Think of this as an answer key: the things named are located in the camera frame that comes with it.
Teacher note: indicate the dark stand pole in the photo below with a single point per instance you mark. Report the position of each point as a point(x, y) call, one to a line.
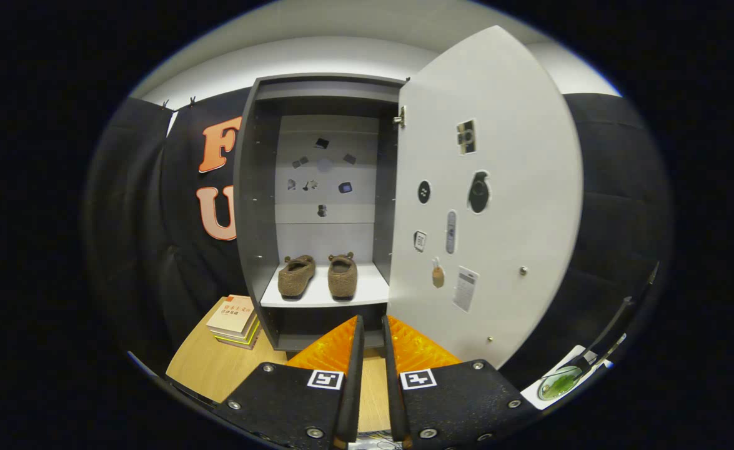
point(654, 275)

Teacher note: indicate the metal door hinge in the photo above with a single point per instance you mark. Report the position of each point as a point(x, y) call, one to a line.
point(400, 117)

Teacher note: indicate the yellow-edged book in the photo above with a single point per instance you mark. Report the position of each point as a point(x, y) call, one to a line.
point(249, 336)

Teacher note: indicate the grey book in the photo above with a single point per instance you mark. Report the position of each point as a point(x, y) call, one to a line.
point(242, 345)

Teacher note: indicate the white shoe cabinet door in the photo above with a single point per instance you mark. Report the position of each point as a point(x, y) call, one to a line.
point(516, 125)

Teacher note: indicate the grey shoe cabinet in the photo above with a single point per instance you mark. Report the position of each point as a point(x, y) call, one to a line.
point(254, 219)

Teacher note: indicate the brown fuzzy shoe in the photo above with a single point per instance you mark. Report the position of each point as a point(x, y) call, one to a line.
point(295, 278)
point(342, 278)

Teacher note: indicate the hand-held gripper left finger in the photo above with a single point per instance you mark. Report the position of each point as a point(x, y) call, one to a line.
point(351, 400)

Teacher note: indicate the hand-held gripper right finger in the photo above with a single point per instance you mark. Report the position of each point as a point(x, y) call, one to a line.
point(395, 406)

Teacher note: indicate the black backdrop cloth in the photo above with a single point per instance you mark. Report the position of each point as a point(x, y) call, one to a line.
point(616, 206)

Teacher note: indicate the green round plate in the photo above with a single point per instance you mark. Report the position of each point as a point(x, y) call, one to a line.
point(557, 384)

